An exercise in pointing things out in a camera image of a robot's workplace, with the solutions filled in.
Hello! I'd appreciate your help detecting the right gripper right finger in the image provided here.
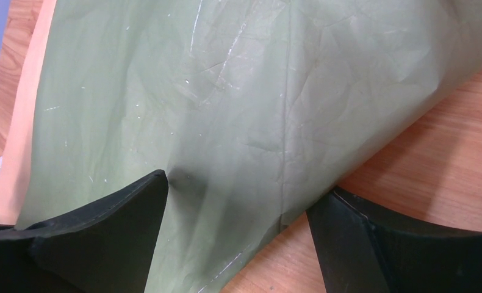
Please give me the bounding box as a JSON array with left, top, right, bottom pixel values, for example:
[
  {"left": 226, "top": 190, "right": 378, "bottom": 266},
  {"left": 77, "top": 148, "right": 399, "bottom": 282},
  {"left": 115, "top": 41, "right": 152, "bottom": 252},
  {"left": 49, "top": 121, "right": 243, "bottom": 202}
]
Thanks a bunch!
[{"left": 307, "top": 187, "right": 482, "bottom": 292}]

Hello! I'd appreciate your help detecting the green wrapping paper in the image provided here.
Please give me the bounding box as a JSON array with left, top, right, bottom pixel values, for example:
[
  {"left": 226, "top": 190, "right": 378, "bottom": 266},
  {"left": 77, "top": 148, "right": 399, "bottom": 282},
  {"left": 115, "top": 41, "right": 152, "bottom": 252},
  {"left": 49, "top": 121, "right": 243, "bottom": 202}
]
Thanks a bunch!
[{"left": 17, "top": 1, "right": 482, "bottom": 292}]

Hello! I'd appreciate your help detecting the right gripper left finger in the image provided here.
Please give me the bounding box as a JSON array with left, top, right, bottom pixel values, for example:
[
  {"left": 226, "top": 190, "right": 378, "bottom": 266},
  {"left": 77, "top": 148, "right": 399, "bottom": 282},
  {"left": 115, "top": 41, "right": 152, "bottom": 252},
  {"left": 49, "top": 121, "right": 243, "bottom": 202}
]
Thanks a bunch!
[{"left": 0, "top": 170, "right": 168, "bottom": 292}]

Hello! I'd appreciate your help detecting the pink wrapping paper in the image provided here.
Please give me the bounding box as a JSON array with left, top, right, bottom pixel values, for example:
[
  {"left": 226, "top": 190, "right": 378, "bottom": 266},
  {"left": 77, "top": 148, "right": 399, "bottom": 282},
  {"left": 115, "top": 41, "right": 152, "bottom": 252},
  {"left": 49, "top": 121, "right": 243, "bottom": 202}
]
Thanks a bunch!
[{"left": 0, "top": 1, "right": 56, "bottom": 225}]

